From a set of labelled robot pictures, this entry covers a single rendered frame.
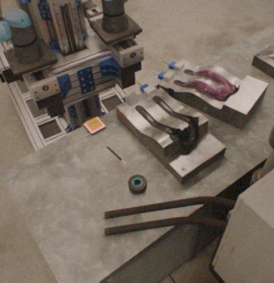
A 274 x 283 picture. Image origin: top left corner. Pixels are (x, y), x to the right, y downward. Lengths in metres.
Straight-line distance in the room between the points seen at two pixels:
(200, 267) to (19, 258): 1.13
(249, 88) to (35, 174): 1.11
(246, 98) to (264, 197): 1.06
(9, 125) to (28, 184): 1.51
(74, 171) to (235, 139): 0.78
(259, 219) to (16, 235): 1.92
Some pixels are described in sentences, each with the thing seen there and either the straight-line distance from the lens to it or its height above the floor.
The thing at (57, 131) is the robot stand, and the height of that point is 0.21.
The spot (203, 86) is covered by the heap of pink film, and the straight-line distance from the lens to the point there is 1.69.
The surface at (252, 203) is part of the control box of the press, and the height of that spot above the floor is 1.47.
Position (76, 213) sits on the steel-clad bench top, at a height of 0.80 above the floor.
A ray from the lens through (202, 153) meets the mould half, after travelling 1.47.
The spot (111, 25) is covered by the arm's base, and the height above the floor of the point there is 1.08.
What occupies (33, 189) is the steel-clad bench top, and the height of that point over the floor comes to 0.80.
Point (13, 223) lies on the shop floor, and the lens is 2.43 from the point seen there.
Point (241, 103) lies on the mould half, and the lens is 1.65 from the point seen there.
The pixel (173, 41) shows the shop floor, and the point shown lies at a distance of 3.65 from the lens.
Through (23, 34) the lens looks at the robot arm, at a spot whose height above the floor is 1.19.
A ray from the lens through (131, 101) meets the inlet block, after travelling 1.62.
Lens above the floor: 2.03
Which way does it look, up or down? 51 degrees down
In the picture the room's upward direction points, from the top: 4 degrees counter-clockwise
